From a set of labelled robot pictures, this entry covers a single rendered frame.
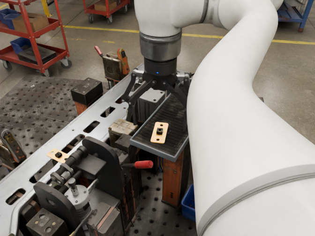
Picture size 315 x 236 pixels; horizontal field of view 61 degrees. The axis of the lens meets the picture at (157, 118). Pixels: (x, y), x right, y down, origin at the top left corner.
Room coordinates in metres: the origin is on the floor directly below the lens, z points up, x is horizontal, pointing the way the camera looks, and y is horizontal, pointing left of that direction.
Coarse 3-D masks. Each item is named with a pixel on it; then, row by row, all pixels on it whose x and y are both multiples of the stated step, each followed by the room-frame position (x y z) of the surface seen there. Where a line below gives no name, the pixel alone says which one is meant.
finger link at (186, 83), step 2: (188, 74) 0.54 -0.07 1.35; (186, 76) 0.53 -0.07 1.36; (184, 78) 0.53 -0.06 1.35; (186, 78) 0.53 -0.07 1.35; (188, 78) 0.53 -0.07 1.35; (184, 80) 0.53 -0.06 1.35; (186, 80) 0.53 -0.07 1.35; (188, 80) 0.53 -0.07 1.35; (184, 82) 0.53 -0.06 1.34; (186, 82) 0.53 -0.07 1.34; (188, 82) 0.53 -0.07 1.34; (190, 82) 0.55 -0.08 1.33; (184, 84) 0.53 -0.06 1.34; (186, 84) 0.53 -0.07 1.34; (188, 84) 0.53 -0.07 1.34; (184, 86) 0.53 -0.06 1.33; (186, 86) 0.53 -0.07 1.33; (188, 86) 0.53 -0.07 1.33; (186, 88) 0.53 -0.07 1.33; (188, 88) 0.53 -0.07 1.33; (186, 90) 0.53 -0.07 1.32; (188, 90) 0.53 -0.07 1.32
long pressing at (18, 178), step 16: (128, 80) 1.08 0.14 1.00; (112, 96) 0.95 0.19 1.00; (96, 112) 0.84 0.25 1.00; (112, 112) 0.84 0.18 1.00; (64, 128) 0.75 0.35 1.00; (80, 128) 0.74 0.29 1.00; (96, 128) 0.74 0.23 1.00; (48, 144) 0.66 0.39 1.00; (64, 144) 0.66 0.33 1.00; (80, 144) 0.66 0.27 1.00; (32, 160) 0.59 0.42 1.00; (48, 160) 0.59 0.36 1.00; (16, 176) 0.52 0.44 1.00; (32, 176) 0.52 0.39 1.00; (48, 176) 0.52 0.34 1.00; (0, 192) 0.46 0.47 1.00; (32, 192) 0.46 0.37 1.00; (0, 208) 0.41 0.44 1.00; (16, 208) 0.41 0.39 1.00; (0, 224) 0.36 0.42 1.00; (16, 224) 0.36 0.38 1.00
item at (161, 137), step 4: (156, 124) 0.58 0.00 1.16; (160, 124) 0.58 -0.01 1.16; (164, 124) 0.58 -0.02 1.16; (156, 128) 0.56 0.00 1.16; (160, 128) 0.55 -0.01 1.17; (164, 128) 0.56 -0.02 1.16; (156, 132) 0.55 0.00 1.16; (160, 132) 0.54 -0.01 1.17; (164, 132) 0.55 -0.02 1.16; (152, 136) 0.53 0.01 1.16; (156, 136) 0.53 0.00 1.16; (160, 136) 0.53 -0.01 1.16; (164, 136) 0.53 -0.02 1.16; (152, 140) 0.52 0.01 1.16; (156, 140) 0.52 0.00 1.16; (160, 140) 0.52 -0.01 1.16; (164, 140) 0.52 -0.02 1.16
